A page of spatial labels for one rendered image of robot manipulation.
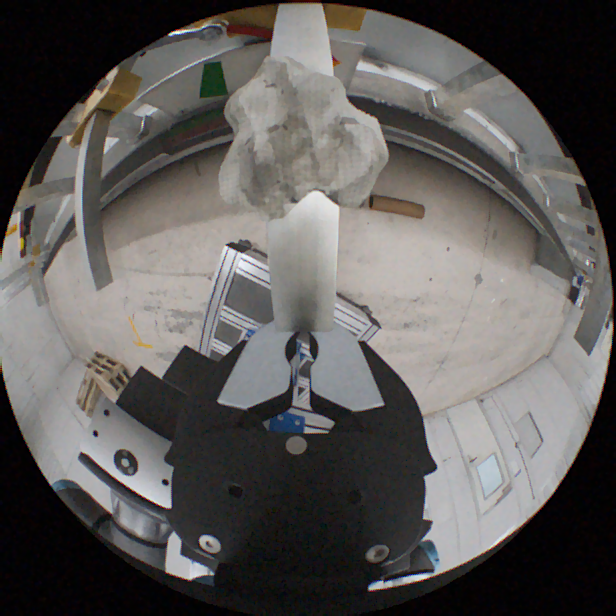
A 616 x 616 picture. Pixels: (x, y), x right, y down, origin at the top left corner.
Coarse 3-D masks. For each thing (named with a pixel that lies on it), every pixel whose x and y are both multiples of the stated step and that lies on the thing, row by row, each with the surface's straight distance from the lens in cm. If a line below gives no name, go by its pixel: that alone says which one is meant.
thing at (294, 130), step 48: (240, 96) 9; (288, 96) 8; (336, 96) 8; (240, 144) 8; (288, 144) 7; (336, 144) 7; (384, 144) 8; (240, 192) 8; (288, 192) 7; (336, 192) 7
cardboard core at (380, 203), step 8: (376, 200) 92; (384, 200) 94; (392, 200) 96; (400, 200) 99; (376, 208) 93; (384, 208) 94; (392, 208) 95; (400, 208) 97; (408, 208) 99; (416, 208) 102; (424, 208) 106; (416, 216) 104
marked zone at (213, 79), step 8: (208, 64) 28; (216, 64) 28; (208, 72) 29; (216, 72) 29; (208, 80) 30; (216, 80) 30; (224, 80) 30; (200, 88) 31; (208, 88) 31; (216, 88) 31; (224, 88) 31; (200, 96) 33; (208, 96) 33; (216, 96) 33
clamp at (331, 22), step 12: (228, 12) 23; (240, 12) 23; (252, 12) 23; (264, 12) 23; (276, 12) 23; (324, 12) 23; (336, 12) 23; (348, 12) 23; (360, 12) 23; (240, 24) 24; (252, 24) 24; (264, 24) 24; (336, 24) 24; (348, 24) 24; (360, 24) 24; (228, 36) 25
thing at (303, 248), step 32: (288, 32) 15; (320, 32) 15; (320, 64) 11; (320, 192) 7; (288, 224) 7; (320, 224) 7; (288, 256) 8; (320, 256) 8; (288, 288) 8; (320, 288) 8; (288, 320) 9; (320, 320) 9
